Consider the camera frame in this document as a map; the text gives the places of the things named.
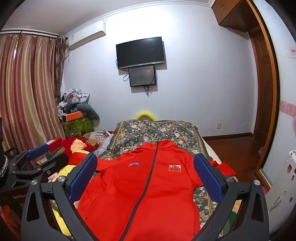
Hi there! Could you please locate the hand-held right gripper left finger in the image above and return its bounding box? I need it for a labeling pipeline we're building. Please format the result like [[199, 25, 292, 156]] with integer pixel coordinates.
[[20, 153, 98, 241]]

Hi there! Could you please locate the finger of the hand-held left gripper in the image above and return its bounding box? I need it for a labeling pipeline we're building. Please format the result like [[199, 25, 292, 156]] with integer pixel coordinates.
[[13, 146, 70, 180], [9, 143, 56, 164]]

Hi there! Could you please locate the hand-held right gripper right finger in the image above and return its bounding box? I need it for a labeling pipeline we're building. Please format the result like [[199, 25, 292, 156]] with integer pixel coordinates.
[[193, 153, 270, 241]]

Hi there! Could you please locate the red zip jacket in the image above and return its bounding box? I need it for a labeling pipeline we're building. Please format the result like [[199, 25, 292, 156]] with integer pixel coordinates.
[[74, 140, 238, 241]]

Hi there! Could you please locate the pile of mixed clothes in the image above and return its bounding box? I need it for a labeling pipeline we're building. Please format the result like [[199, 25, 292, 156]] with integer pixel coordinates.
[[57, 88, 91, 117]]

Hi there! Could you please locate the yellow cloth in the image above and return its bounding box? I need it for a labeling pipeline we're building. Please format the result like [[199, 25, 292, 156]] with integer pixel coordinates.
[[49, 149, 93, 239]]

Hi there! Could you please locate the red plush toy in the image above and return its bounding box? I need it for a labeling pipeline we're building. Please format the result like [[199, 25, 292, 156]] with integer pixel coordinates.
[[47, 137, 98, 166]]

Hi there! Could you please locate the beige mattress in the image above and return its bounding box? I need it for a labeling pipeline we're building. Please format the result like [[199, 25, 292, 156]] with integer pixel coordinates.
[[202, 136, 223, 163]]

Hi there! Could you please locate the light blue cloth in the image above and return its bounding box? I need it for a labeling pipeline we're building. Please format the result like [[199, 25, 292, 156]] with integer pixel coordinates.
[[94, 137, 115, 157]]

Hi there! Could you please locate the green patterned cloth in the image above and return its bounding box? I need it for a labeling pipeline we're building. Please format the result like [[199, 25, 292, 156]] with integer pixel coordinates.
[[62, 116, 94, 138]]

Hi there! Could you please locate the orange box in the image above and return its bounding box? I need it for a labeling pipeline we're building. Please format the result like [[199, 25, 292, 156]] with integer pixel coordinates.
[[65, 111, 83, 122]]

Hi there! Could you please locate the striped pink curtain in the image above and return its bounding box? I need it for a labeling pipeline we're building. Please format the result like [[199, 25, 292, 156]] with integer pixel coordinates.
[[0, 34, 67, 156]]

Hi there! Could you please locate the dark grey cushion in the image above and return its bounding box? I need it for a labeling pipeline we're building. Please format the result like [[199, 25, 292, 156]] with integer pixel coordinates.
[[77, 103, 100, 126]]

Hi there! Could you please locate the floral bed blanket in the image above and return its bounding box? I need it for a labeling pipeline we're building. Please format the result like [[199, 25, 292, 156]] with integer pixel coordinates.
[[98, 119, 234, 232]]

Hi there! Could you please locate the white wardrobe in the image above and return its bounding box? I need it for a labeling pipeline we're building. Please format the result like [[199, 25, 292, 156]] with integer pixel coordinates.
[[252, 0, 296, 235]]

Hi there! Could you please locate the white air conditioner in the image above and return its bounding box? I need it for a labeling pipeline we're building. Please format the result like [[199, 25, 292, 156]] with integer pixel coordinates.
[[67, 21, 107, 50]]

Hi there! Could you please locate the wooden overhead cabinet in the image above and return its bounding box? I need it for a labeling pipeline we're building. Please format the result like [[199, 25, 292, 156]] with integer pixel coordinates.
[[211, 0, 257, 33]]

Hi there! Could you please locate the yellow ring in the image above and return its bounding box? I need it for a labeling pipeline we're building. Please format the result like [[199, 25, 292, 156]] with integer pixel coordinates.
[[136, 111, 156, 121]]

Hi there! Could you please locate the small black wall monitor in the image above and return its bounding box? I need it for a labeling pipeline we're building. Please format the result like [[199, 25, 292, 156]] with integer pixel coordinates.
[[128, 65, 158, 88]]

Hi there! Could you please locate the white curtain rail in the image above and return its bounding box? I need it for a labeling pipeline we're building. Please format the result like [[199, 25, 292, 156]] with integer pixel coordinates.
[[0, 27, 60, 39]]

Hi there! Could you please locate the black wall television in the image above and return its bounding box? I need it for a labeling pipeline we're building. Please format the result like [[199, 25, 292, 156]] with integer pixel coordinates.
[[116, 36, 166, 70]]

